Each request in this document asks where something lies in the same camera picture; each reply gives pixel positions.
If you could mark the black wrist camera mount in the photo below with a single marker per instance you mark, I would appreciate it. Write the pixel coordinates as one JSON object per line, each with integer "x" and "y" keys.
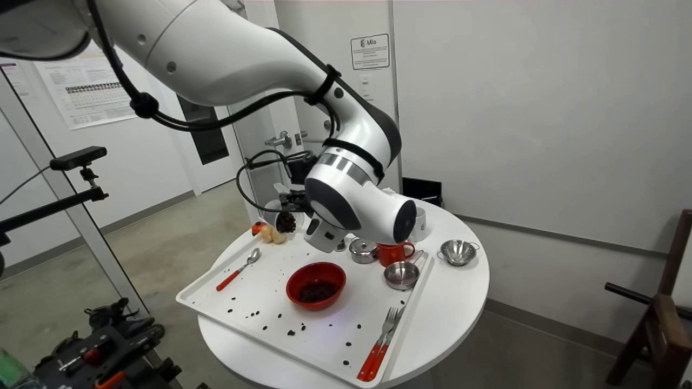
{"x": 304, "y": 166}

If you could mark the clear plastic measuring cup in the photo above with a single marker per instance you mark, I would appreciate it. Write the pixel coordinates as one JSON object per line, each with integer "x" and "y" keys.
{"x": 287, "y": 222}

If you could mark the black tripod camera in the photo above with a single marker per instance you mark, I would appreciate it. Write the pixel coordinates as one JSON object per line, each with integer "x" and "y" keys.
{"x": 78, "y": 156}

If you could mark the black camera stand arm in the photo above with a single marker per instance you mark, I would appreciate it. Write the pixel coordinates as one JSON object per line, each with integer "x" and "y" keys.
{"x": 51, "y": 206}

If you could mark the small steel lidded dish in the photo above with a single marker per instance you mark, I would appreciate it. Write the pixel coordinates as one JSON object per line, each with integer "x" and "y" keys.
{"x": 360, "y": 254}

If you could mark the green box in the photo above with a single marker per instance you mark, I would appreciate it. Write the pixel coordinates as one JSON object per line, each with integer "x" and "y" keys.
{"x": 10, "y": 368}

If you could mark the black box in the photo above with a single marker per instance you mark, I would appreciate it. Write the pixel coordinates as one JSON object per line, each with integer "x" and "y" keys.
{"x": 425, "y": 191}

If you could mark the white light switch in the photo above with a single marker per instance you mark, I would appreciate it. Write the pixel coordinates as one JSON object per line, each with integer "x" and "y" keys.
{"x": 368, "y": 88}

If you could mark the white wall sign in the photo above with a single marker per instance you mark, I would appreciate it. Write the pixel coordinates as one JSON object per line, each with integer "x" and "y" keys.
{"x": 370, "y": 50}

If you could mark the white paper poster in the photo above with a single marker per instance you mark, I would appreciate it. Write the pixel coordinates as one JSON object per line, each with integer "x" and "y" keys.
{"x": 78, "y": 101}

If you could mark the red mug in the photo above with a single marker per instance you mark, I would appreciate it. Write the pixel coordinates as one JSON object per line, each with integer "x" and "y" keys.
{"x": 395, "y": 254}

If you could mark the white rectangular tray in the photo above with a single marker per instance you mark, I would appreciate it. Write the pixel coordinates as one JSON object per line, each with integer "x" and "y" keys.
{"x": 324, "y": 337}

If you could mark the small steel bowl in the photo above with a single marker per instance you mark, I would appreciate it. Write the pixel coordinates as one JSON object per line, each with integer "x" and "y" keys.
{"x": 401, "y": 276}
{"x": 459, "y": 254}

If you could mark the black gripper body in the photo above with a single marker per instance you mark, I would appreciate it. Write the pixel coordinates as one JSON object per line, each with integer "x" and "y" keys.
{"x": 294, "y": 199}

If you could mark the grey metal frame post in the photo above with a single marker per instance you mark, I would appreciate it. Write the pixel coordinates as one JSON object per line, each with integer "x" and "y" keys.
{"x": 100, "y": 246}

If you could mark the bread pieces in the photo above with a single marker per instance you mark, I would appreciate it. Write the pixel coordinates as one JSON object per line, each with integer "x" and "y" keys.
{"x": 255, "y": 229}

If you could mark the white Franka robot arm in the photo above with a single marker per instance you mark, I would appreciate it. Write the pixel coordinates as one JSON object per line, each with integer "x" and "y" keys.
{"x": 217, "y": 50}

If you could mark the white mug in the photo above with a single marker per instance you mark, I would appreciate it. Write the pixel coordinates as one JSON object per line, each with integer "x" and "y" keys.
{"x": 422, "y": 226}

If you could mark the dark wooden chair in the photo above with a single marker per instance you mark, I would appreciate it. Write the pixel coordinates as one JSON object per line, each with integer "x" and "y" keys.
{"x": 667, "y": 331}

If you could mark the red bowl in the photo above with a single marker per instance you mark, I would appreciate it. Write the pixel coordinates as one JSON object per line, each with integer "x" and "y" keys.
{"x": 300, "y": 291}

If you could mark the dark coffee beans heap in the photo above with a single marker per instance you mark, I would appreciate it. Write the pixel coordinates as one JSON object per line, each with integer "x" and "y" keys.
{"x": 317, "y": 291}

